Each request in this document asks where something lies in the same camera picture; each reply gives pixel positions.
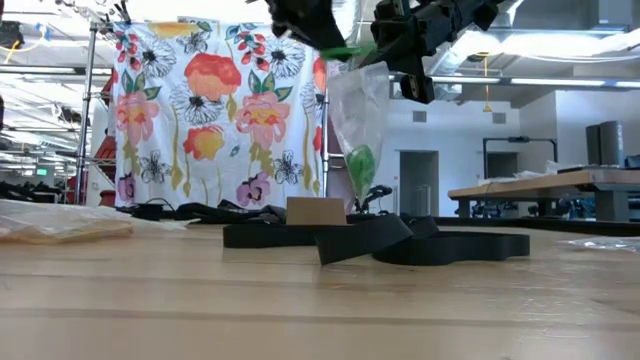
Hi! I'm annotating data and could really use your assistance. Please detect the black work gloves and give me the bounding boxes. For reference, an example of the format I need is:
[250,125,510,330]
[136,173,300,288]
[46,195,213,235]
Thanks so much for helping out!
[174,198,288,225]

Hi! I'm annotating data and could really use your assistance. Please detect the ceiling light strip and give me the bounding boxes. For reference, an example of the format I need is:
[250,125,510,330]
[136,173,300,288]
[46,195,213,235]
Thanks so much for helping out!
[509,76,607,87]
[432,74,502,85]

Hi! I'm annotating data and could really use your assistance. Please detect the black metal stand frame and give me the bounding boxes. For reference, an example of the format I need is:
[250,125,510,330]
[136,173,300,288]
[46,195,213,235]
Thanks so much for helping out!
[482,134,559,179]

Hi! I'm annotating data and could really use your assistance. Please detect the wide black rubber band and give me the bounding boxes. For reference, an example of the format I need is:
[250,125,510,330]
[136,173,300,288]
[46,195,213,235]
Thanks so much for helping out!
[222,223,352,249]
[314,213,415,267]
[372,215,531,267]

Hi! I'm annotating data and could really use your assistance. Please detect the pale pink cloth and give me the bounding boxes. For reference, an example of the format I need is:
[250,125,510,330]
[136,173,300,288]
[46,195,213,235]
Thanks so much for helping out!
[324,89,359,214]

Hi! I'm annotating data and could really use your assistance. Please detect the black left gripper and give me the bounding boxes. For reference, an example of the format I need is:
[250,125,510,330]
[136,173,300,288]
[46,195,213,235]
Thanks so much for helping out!
[263,0,348,52]

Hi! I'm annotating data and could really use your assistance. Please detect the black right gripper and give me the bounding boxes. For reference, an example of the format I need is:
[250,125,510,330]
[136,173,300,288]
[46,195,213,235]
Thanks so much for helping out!
[360,0,502,105]

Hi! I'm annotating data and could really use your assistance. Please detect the double door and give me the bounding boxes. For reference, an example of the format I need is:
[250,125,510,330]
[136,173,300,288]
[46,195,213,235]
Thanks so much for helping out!
[398,149,440,216]

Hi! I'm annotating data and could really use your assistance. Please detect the wooden top workbench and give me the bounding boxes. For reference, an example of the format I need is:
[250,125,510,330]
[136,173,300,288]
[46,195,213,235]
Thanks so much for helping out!
[447,167,640,222]

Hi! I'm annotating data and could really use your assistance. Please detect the brown cardboard box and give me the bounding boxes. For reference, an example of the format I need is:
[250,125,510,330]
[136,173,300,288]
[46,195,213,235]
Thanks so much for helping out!
[285,196,348,226]

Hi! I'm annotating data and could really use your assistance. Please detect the grey cylinder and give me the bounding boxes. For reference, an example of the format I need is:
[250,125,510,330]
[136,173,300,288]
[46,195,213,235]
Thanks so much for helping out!
[598,119,626,169]
[585,123,601,169]

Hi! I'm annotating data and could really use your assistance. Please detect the floral print curtain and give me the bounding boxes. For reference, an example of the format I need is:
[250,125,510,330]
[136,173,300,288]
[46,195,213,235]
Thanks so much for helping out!
[113,18,332,210]

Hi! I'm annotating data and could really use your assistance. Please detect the black hanging device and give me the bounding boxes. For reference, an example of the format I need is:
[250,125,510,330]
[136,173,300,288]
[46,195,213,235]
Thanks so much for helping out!
[0,19,25,49]

